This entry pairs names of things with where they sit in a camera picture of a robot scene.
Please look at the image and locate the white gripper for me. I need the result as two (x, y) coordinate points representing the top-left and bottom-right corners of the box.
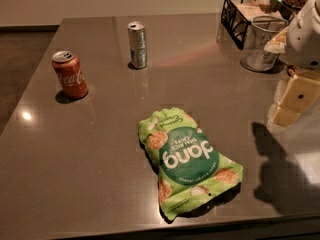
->
(268, 0), (320, 127)

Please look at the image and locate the green rice chip bag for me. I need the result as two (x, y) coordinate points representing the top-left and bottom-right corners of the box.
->
(138, 108), (243, 221)

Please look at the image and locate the silver slim drink can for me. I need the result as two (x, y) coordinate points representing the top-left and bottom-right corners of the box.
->
(127, 21), (147, 69)

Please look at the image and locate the red Coca-Cola can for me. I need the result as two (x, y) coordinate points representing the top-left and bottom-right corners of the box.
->
(52, 50), (88, 99)

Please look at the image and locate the black wire basket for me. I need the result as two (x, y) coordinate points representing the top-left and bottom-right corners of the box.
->
(221, 0), (281, 50)

